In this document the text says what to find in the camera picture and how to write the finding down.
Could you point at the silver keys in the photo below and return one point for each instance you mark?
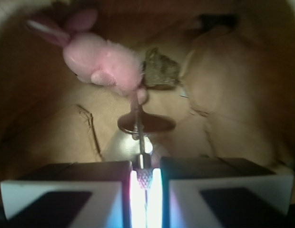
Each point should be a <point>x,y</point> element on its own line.
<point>128,144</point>

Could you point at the brown rough block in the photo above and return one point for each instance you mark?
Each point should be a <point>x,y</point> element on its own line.
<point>160,72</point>

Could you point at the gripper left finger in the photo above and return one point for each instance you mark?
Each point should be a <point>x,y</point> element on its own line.
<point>74,195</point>

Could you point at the brown paper bag bin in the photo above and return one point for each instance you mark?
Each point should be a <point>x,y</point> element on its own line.
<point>236,97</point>

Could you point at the pink plush bunny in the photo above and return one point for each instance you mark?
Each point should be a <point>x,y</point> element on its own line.
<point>93,59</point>

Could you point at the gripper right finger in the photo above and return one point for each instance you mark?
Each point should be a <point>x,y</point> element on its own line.
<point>223,193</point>

